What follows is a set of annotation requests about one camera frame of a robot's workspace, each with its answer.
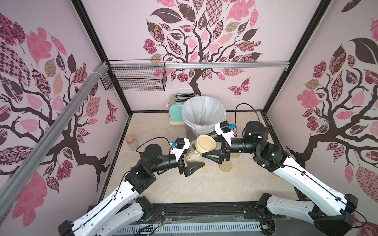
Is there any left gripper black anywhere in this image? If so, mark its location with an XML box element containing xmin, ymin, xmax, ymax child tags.
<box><xmin>151</xmin><ymin>143</ymin><xmax>204</xmax><ymax>176</ymax></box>

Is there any glass jar tan lid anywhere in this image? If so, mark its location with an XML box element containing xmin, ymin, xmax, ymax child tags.
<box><xmin>185</xmin><ymin>140</ymin><xmax>207</xmax><ymax>163</ymax></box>

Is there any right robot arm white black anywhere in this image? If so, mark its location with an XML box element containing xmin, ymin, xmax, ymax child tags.
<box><xmin>202</xmin><ymin>121</ymin><xmax>368</xmax><ymax>236</ymax></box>

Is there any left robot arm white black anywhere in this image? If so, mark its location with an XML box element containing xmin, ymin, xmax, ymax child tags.
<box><xmin>58</xmin><ymin>144</ymin><xmax>205</xmax><ymax>236</ymax></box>

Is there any white trash bag liner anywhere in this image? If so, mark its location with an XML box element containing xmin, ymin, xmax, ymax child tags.
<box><xmin>182</xmin><ymin>96</ymin><xmax>226</xmax><ymax>137</ymax></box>

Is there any mint green toaster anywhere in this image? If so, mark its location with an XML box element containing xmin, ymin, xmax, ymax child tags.
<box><xmin>167</xmin><ymin>92</ymin><xmax>196</xmax><ymax>125</ymax></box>

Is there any small jar pink lid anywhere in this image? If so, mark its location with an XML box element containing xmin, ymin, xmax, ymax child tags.
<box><xmin>125</xmin><ymin>135</ymin><xmax>139</xmax><ymax>151</ymax></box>

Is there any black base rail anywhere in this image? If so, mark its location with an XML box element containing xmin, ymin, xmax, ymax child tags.
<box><xmin>78</xmin><ymin>200</ymin><xmax>334</xmax><ymax>236</ymax></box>

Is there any white slotted cable duct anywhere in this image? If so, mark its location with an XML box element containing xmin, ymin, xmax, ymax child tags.
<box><xmin>115</xmin><ymin>222</ymin><xmax>262</xmax><ymax>236</ymax></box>

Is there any aluminium rail back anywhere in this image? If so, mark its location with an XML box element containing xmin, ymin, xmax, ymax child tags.
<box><xmin>110</xmin><ymin>61</ymin><xmax>290</xmax><ymax>69</ymax></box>

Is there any aluminium rail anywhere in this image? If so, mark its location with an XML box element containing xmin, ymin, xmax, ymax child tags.
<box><xmin>1</xmin><ymin>62</ymin><xmax>108</xmax><ymax>218</ymax></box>
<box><xmin>110</xmin><ymin>61</ymin><xmax>290</xmax><ymax>69</ymax></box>

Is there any black wire basket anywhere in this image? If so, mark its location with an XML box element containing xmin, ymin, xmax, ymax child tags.
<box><xmin>101</xmin><ymin>59</ymin><xmax>167</xmax><ymax>91</ymax></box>

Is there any aluminium rail left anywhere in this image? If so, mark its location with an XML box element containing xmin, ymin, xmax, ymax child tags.
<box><xmin>1</xmin><ymin>62</ymin><xmax>108</xmax><ymax>218</ymax></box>

